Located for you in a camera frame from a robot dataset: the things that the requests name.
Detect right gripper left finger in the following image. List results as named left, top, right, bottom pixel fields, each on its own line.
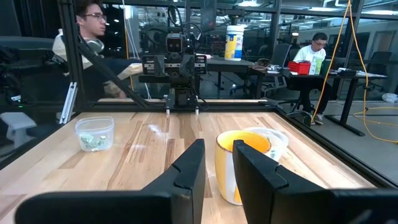
left=14, top=138, right=207, bottom=224

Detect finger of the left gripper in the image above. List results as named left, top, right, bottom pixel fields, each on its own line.
left=170, top=60, right=181, bottom=87
left=179, top=60, right=191, bottom=87

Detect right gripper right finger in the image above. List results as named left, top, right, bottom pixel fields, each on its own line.
left=232, top=139, right=398, bottom=224

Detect red plastic bin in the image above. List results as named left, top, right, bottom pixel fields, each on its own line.
left=287, top=60, right=312, bottom=76

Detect black side table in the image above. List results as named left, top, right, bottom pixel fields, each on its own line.
left=205, top=57, right=256, bottom=98

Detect yellow ceramic mug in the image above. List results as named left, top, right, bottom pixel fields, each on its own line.
left=215, top=129, right=272, bottom=207

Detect clear plastic container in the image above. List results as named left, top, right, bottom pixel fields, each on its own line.
left=74, top=116, right=116, bottom=153
left=243, top=126, right=290, bottom=163

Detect wipes canister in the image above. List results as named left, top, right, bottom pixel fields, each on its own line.
left=224, top=24, right=246, bottom=62

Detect person's headphones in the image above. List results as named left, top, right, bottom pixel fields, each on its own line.
left=85, top=38, right=106, bottom=54

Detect person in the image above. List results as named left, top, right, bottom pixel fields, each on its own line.
left=51, top=0, right=144, bottom=100
left=292, top=32, right=333, bottom=126

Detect black office chair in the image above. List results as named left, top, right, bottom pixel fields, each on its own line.
left=260, top=42, right=294, bottom=98

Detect silver aluminium bar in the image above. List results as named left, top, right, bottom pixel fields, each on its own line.
left=58, top=82, right=78, bottom=125

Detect green bottle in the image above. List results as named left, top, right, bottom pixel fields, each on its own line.
left=314, top=57, right=325, bottom=76

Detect black office desk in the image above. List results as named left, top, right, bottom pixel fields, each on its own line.
left=248, top=65, right=389, bottom=137

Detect white plastic block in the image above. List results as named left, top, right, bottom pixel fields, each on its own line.
left=0, top=111, right=37, bottom=141

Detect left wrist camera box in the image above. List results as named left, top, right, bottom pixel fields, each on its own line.
left=165, top=32, right=185, bottom=55

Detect yellow extension cable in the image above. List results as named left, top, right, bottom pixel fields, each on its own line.
left=310, top=0, right=398, bottom=144

